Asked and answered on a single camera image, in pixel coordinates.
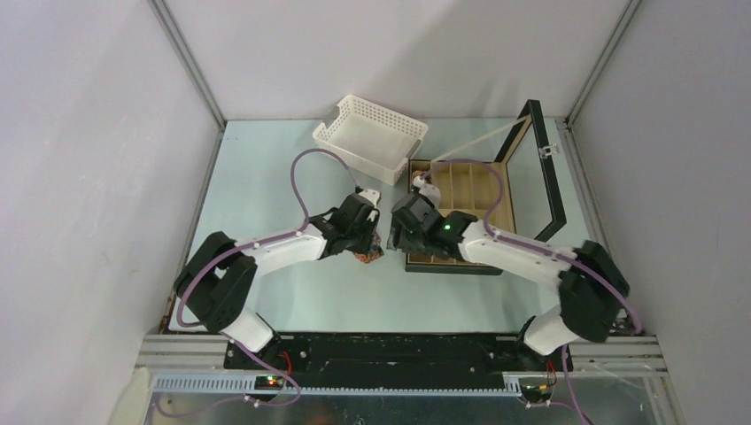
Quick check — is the colourful patterned tie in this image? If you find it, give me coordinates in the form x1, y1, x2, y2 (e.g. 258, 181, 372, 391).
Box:
353, 235, 384, 264

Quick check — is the white perforated plastic basket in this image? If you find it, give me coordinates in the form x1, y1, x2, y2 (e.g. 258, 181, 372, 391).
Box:
312, 95, 429, 186

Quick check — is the black compartment tie box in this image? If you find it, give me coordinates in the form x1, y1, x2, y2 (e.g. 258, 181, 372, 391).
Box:
407, 99, 568, 242

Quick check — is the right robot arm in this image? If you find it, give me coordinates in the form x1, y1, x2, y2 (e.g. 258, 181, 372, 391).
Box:
389, 193, 629, 370

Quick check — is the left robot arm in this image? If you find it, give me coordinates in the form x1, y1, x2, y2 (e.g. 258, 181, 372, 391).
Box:
173, 189, 381, 369

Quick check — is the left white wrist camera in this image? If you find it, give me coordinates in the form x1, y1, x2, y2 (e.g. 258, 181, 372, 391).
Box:
355, 187, 381, 207

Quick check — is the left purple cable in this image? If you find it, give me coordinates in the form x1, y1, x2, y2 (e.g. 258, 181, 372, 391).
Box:
153, 148, 365, 419

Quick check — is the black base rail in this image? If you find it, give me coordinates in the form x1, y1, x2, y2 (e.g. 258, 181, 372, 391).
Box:
258, 332, 573, 390

